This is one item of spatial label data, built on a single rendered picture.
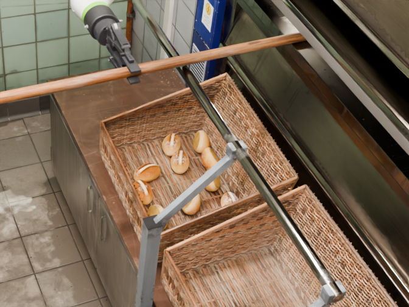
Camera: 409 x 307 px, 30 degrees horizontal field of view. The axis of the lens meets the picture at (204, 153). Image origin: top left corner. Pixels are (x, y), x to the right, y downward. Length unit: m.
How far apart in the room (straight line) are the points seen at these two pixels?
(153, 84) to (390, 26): 1.37
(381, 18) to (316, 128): 0.50
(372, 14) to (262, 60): 0.65
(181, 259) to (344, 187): 0.54
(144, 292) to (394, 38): 1.00
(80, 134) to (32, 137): 0.87
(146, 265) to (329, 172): 0.60
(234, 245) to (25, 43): 1.58
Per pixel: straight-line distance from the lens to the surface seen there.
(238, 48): 2.24
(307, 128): 2.35
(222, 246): 2.39
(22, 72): 3.65
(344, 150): 2.23
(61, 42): 3.61
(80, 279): 3.11
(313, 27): 1.97
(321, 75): 2.25
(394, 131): 1.76
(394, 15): 1.93
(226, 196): 2.57
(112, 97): 2.99
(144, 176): 2.62
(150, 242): 2.07
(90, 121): 2.88
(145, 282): 2.21
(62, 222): 3.30
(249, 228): 2.38
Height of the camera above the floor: 2.49
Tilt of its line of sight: 43 degrees down
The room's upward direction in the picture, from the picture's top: 9 degrees clockwise
